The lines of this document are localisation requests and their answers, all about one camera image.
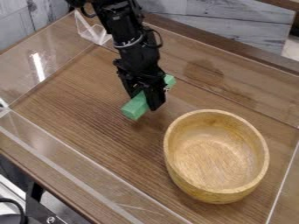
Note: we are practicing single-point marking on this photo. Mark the green rectangular block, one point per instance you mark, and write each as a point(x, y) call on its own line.
point(137, 107)

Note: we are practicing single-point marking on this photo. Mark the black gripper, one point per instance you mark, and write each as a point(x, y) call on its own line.
point(139, 71)

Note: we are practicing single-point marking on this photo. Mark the black table leg frame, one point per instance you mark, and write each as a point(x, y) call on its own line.
point(44, 208)

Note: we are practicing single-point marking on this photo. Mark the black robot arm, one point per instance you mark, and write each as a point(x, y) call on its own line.
point(134, 40)

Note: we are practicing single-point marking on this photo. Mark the clear acrylic corner bracket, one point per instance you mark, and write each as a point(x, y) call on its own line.
point(94, 33)

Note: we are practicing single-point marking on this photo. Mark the light wooden bowl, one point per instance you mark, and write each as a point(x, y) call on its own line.
point(217, 155)

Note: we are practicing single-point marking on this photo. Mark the clear acrylic tray wall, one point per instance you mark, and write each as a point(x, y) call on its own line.
point(92, 189)

